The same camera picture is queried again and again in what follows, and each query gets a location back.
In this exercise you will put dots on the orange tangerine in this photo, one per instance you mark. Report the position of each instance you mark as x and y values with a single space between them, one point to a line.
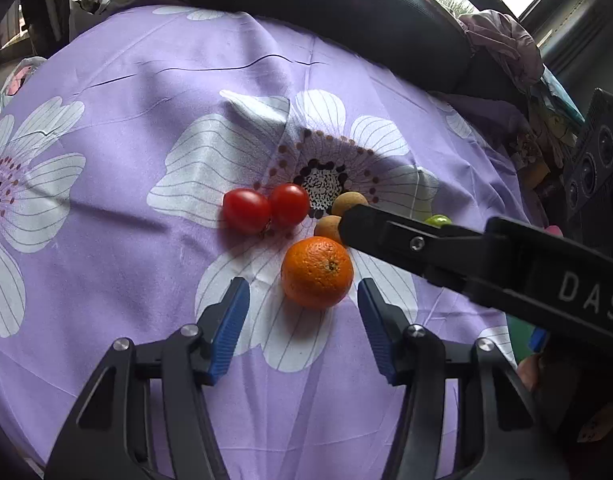
316 273

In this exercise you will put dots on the purple floral tablecloth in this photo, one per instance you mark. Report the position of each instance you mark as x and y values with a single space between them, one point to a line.
114 160

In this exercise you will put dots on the dark green sofa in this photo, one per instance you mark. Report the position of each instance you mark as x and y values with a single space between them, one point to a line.
416 39

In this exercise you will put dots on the green lime fruit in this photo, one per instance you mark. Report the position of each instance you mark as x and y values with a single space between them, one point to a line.
438 220

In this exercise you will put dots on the pink plush toy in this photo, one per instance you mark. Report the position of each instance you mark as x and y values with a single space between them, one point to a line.
554 230

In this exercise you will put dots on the plastic bag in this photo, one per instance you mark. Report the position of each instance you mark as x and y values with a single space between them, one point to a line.
17 76

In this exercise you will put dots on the green plastic bowl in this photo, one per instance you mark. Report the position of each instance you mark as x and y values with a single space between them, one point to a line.
520 333

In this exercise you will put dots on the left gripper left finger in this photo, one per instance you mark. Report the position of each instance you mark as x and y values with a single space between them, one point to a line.
107 434

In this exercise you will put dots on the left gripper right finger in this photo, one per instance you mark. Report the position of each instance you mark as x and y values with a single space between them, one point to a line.
497 425

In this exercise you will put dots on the red cherry tomato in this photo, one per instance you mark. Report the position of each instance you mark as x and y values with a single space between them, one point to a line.
246 211
289 205

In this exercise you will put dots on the person's right hand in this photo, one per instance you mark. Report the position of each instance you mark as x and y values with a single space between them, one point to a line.
529 372

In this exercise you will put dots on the pile of folded clothes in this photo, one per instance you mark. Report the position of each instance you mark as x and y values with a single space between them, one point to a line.
516 70

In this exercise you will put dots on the tan longan fruit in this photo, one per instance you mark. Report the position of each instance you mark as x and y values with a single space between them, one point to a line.
329 227
346 201

